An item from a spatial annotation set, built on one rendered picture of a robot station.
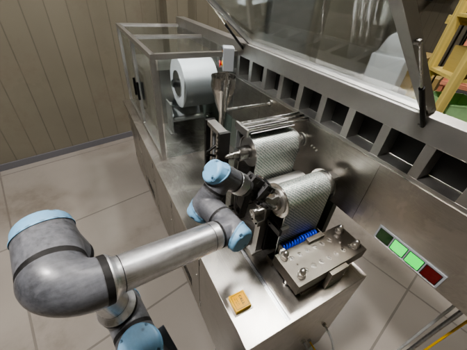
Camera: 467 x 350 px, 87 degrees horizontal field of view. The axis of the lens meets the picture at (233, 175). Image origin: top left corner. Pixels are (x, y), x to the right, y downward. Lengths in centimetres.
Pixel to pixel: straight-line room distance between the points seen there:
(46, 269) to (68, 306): 7
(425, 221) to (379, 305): 152
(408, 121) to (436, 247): 43
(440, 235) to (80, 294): 101
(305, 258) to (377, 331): 132
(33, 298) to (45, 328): 180
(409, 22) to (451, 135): 41
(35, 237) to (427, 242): 110
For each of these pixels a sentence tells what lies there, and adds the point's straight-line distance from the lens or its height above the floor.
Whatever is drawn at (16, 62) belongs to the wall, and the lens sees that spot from 357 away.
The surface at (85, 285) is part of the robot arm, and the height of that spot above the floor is 151.
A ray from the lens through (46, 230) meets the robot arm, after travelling 60.
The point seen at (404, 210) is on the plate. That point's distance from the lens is 109.
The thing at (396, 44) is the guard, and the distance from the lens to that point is 78.
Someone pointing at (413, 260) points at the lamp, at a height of 118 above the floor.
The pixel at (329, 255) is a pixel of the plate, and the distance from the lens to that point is 121.
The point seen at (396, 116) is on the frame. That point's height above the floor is 162.
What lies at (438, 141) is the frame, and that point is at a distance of 98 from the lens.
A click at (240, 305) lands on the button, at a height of 92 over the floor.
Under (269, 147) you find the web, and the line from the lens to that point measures 110.
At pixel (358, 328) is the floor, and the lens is 233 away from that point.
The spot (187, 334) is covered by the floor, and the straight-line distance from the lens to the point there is 206.
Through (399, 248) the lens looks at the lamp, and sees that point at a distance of 116.
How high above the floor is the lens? 193
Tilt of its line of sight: 37 degrees down
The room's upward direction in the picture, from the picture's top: 5 degrees clockwise
